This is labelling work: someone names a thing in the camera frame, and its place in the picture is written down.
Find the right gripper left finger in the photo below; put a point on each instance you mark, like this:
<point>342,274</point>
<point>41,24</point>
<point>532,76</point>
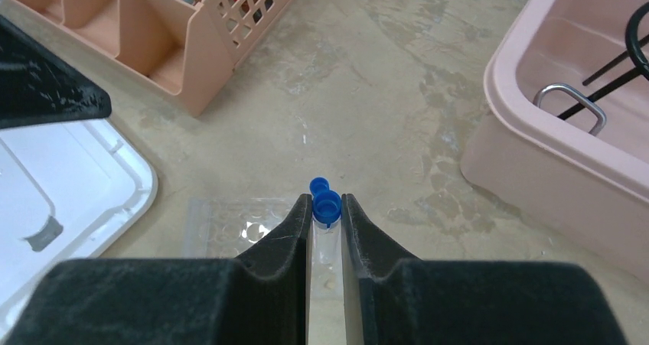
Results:
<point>260,296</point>

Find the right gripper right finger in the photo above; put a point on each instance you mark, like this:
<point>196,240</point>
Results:
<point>394,297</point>

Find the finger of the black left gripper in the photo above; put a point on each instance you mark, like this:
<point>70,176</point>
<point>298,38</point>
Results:
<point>37,87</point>

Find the test tube blue cap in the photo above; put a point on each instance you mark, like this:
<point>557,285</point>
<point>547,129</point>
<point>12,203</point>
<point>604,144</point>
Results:
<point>318,185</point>
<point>327,325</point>

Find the clear plastic well plate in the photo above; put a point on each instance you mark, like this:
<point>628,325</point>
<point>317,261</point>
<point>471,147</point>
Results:
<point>225,228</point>

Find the peach slotted file organizer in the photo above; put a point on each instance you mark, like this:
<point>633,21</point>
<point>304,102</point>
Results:
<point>186,48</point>

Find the pink plastic bin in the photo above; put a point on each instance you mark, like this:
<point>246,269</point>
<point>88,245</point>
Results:
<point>577,164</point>

